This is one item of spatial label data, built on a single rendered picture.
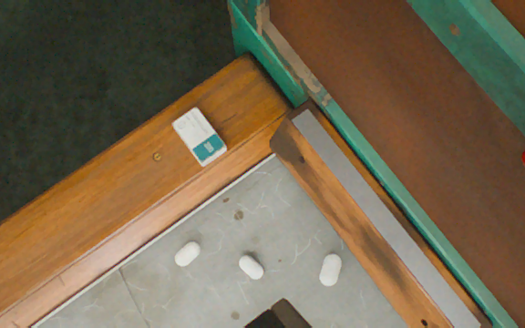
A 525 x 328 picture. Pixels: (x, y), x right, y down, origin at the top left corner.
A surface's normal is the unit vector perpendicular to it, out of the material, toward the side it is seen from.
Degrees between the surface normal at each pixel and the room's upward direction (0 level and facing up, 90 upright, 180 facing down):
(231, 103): 0
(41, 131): 0
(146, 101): 0
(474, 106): 90
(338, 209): 67
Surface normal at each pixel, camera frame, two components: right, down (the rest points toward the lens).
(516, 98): -0.81, 0.58
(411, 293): -0.75, 0.42
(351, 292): -0.04, -0.25
